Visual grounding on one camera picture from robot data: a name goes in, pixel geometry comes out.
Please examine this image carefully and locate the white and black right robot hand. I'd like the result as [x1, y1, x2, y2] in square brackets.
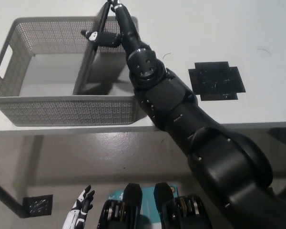
[80, 0, 155, 58]

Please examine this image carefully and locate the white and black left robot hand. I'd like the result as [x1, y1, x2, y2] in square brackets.
[61, 185, 96, 229]

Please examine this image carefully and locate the black notebook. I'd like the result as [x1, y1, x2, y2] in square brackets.
[72, 0, 132, 96]

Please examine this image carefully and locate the black ribbed robot body block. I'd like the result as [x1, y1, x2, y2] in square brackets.
[96, 183, 143, 229]
[153, 182, 212, 229]

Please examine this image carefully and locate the black tape patch on floor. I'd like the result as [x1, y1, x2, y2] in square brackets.
[22, 194, 54, 219]

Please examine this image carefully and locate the black tape patch on table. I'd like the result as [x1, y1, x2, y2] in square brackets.
[187, 61, 246, 102]

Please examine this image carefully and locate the grey perforated plastic basket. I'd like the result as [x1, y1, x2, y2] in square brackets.
[0, 16, 150, 127]

